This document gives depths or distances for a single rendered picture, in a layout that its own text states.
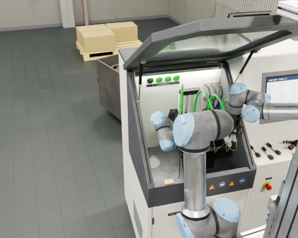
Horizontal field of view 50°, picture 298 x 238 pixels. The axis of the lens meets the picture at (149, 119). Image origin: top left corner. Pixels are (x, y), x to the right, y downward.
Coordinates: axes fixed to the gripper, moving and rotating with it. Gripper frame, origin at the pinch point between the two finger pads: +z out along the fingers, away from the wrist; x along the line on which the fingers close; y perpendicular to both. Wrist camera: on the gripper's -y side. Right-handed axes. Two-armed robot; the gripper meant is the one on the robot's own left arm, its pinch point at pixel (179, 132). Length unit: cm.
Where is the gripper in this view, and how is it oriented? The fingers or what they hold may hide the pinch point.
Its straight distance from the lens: 187.9
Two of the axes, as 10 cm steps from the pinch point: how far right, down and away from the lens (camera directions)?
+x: 9.1, 0.0, -4.1
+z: 3.9, 3.0, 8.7
